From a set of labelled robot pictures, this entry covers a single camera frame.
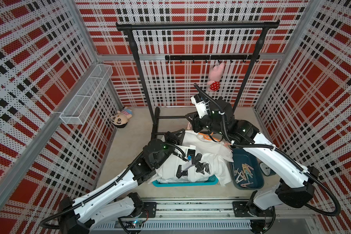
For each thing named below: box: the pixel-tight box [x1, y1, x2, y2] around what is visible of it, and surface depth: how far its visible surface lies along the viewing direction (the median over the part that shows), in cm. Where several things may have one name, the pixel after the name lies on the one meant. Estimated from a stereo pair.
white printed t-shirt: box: [147, 129, 234, 187], surface depth 75 cm
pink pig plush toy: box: [207, 61, 226, 93], surface depth 95 cm
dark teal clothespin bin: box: [229, 148, 265, 191], surface depth 85 cm
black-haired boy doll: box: [110, 108, 133, 129], surface depth 108 cm
